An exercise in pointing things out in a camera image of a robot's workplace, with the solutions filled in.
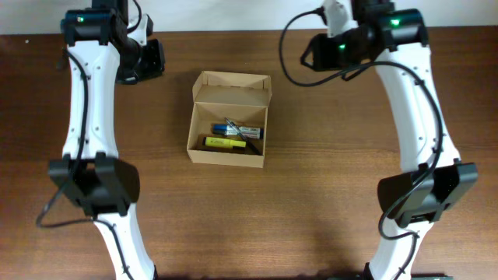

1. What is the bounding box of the brown cardboard box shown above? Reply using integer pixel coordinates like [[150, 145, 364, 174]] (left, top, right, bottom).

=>
[[187, 71, 272, 168]]

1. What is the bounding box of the black capped whiteboard marker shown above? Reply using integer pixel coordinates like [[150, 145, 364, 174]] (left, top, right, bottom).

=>
[[224, 129, 264, 139]]

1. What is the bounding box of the yellow highlighter marker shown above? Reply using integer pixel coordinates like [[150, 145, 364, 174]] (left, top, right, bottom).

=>
[[202, 137, 247, 150]]

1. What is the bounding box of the blue capped whiteboard marker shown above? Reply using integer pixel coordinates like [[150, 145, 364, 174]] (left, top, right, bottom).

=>
[[212, 124, 264, 136]]

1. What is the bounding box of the black ballpoint pen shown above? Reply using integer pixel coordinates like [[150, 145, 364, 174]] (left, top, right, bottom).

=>
[[225, 117, 262, 156]]

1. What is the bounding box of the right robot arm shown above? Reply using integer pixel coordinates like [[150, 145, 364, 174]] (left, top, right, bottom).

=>
[[300, 1, 478, 279]]

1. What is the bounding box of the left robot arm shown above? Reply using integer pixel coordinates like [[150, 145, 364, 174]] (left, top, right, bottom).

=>
[[36, 0, 165, 279]]

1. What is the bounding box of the right black cable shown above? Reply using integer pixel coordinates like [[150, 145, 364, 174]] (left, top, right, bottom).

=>
[[278, 7, 445, 279]]

